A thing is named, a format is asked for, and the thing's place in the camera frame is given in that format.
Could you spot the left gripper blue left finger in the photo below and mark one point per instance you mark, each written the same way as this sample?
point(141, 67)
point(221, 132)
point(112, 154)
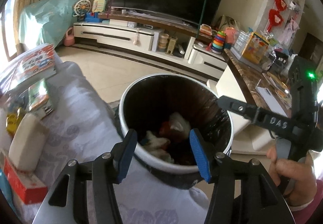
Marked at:
point(124, 154)

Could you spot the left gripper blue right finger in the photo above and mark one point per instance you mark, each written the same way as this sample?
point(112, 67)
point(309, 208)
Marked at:
point(203, 155)

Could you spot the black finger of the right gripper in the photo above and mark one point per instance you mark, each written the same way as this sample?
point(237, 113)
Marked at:
point(247, 111)

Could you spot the white red plastic bag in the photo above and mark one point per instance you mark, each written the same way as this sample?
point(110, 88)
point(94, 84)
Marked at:
point(172, 142)

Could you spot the red white carton box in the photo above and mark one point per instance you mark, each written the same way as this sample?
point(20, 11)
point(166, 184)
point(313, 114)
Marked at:
point(26, 186)

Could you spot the right hand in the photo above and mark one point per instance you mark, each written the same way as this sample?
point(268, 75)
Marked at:
point(303, 174)

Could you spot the yellow toy box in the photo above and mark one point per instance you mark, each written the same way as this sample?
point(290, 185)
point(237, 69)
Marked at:
point(255, 48)

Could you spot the white foam block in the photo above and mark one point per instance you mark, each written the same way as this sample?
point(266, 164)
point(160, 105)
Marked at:
point(28, 143)

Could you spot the green small carton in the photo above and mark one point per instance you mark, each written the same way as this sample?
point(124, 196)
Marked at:
point(39, 100)

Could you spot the yellow snack wrapper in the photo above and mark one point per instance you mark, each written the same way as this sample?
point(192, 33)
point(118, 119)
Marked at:
point(13, 120)

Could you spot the white tv cabinet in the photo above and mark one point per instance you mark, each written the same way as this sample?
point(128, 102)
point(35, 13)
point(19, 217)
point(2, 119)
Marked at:
point(142, 35)

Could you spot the red children's book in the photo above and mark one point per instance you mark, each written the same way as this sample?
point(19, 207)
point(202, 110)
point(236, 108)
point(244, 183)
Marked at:
point(28, 68)

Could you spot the pink watering can toy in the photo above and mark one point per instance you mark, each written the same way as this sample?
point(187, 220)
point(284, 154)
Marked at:
point(69, 39)

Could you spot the toy telephone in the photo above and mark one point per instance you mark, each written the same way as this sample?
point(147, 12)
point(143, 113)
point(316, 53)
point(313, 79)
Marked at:
point(98, 6)

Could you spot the teal covered armchair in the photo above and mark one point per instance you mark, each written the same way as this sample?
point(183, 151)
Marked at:
point(45, 21)

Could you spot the ferris wheel toy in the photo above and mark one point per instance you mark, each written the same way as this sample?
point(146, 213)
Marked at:
point(81, 8)

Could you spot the rainbow stacking ring toy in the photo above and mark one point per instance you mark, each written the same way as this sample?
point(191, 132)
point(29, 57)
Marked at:
point(218, 42)

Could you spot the red heart wall hanging right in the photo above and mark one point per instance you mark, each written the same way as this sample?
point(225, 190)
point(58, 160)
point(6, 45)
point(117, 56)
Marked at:
point(274, 16)

